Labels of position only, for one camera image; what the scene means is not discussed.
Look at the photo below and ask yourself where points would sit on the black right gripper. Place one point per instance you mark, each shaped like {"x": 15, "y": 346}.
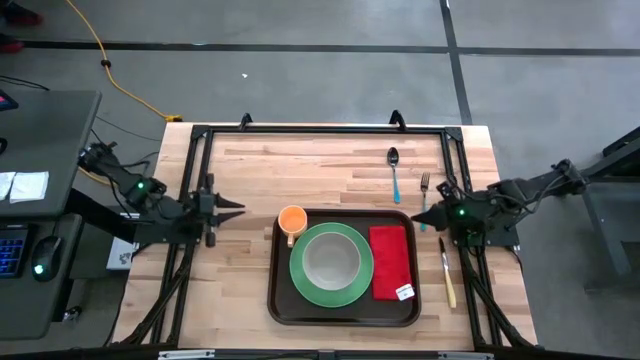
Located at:
{"x": 460, "y": 220}

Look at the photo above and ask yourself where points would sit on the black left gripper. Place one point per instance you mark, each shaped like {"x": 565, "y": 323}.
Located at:
{"x": 207, "y": 210}

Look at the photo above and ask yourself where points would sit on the red cloth napkin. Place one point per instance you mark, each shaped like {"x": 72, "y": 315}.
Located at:
{"x": 390, "y": 260}

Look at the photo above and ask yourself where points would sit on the orange mug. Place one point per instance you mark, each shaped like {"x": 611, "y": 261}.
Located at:
{"x": 292, "y": 220}

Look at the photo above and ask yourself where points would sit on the green plate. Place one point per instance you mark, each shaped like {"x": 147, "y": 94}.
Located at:
{"x": 299, "y": 280}

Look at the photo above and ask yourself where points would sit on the grey bowl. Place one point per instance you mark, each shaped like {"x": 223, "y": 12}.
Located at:
{"x": 331, "y": 261}

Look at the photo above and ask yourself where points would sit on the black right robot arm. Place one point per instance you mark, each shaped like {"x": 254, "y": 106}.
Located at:
{"x": 525, "y": 192}

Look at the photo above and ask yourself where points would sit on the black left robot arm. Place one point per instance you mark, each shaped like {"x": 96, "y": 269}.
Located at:
{"x": 115, "y": 172}

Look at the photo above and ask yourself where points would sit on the dark brown serving tray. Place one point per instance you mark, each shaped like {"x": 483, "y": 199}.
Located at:
{"x": 350, "y": 316}

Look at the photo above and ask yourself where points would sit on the white printed box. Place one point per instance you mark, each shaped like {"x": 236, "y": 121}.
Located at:
{"x": 120, "y": 257}

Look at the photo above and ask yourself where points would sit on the dark metal stand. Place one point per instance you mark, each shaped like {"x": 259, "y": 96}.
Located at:
{"x": 615, "y": 225}

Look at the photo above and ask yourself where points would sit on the black computer mouse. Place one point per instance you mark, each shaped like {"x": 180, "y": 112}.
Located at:
{"x": 47, "y": 255}

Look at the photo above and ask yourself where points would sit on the dark grey desk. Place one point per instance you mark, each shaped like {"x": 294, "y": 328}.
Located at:
{"x": 50, "y": 130}

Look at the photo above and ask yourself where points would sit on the white paper sheet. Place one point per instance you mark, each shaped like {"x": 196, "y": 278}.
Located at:
{"x": 30, "y": 187}
{"x": 6, "y": 186}

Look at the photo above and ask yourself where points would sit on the backlit black keyboard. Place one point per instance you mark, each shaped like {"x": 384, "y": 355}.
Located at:
{"x": 12, "y": 250}

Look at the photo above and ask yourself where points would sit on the device with pink screen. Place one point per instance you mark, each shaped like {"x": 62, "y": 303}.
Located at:
{"x": 6, "y": 101}

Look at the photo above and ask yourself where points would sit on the silver frame bracket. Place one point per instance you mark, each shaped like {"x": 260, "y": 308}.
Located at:
{"x": 465, "y": 356}
{"x": 185, "y": 354}

